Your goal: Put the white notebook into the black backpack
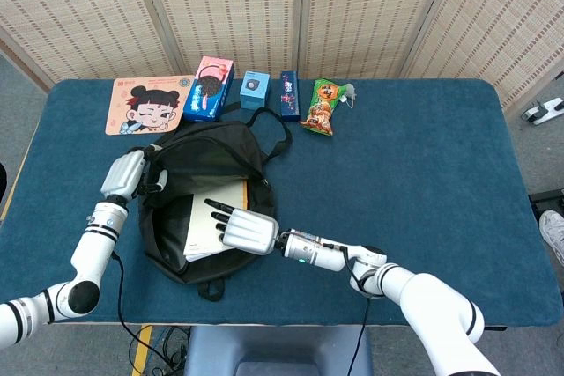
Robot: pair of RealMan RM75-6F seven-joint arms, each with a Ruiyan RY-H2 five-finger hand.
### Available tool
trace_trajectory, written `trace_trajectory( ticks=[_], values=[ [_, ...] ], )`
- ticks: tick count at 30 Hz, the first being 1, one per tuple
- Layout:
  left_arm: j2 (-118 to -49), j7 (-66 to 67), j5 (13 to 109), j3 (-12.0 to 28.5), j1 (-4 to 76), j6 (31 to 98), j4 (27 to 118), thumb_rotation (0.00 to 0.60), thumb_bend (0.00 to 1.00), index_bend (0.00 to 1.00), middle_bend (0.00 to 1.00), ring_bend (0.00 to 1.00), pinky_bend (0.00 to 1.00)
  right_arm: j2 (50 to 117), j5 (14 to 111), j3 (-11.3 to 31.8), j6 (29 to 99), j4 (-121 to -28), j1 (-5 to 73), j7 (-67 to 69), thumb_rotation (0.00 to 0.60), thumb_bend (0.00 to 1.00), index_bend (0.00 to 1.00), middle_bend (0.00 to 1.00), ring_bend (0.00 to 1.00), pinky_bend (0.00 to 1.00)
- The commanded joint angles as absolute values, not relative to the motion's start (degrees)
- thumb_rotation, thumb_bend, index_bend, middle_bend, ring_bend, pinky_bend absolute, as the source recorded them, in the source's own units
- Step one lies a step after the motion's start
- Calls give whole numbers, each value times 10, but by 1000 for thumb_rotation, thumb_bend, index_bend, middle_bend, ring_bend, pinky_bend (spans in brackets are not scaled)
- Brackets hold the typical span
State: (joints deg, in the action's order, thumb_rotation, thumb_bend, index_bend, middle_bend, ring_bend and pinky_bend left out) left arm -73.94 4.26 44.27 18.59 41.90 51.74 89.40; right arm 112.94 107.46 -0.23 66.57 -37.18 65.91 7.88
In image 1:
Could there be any black fabric backpack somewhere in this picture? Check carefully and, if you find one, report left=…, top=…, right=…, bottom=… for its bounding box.
left=127, top=107, right=293, bottom=302

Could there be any black floor cable bundle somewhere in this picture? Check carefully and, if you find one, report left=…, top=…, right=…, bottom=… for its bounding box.
left=152, top=326, right=190, bottom=371

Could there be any blue Oreo cookie box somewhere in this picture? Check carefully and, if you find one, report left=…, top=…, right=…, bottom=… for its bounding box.
left=182, top=55, right=234, bottom=122

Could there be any white sneaker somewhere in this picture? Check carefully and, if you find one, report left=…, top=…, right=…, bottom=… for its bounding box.
left=538, top=210, right=564, bottom=268

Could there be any white power strip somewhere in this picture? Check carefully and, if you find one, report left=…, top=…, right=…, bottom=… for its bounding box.
left=521, top=97, right=564, bottom=127

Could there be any white paper notebook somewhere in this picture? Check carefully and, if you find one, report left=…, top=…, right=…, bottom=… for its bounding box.
left=182, top=177, right=250, bottom=262

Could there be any blue table cloth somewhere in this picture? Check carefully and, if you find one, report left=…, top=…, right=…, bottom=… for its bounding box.
left=0, top=78, right=564, bottom=328

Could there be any green orange snack bag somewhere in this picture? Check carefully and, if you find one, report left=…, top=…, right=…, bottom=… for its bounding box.
left=299, top=78, right=345, bottom=136

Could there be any cartoon girl mouse pad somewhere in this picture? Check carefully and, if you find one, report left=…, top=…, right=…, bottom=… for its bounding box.
left=104, top=75, right=197, bottom=136

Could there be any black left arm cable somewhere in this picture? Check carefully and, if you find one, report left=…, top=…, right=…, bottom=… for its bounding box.
left=112, top=250, right=177, bottom=371

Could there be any black floor equipment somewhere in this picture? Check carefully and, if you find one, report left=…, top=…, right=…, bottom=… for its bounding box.
left=527, top=188, right=564, bottom=218

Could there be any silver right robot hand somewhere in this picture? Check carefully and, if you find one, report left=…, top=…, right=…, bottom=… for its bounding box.
left=204, top=198, right=281, bottom=257

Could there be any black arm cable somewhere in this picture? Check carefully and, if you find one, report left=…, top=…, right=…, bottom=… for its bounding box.
left=325, top=241, right=372, bottom=376
left=112, top=250, right=177, bottom=371

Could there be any dark blue slim box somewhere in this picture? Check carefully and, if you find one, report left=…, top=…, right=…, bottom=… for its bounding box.
left=279, top=70, right=301, bottom=122

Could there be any woven folding screen panel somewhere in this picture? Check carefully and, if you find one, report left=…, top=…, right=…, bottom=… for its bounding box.
left=398, top=0, right=564, bottom=113
left=0, top=0, right=184, bottom=91
left=299, top=0, right=466, bottom=80
left=134, top=0, right=308, bottom=80

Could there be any light blue small box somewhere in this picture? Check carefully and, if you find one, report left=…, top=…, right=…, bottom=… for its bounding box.
left=239, top=70, right=271, bottom=110

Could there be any yellow floor tape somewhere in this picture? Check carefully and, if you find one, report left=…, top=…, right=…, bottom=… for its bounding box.
left=130, top=325, right=154, bottom=376

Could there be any small grey pouch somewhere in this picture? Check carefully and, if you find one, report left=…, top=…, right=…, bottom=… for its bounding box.
left=338, top=82, right=359, bottom=108

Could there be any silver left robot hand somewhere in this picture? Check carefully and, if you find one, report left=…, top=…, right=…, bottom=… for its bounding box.
left=100, top=150, right=169, bottom=201

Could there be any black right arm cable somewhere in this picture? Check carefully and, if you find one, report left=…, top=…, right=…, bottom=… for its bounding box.
left=325, top=241, right=372, bottom=376

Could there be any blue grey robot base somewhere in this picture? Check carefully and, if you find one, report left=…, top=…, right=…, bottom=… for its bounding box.
left=182, top=325, right=375, bottom=376

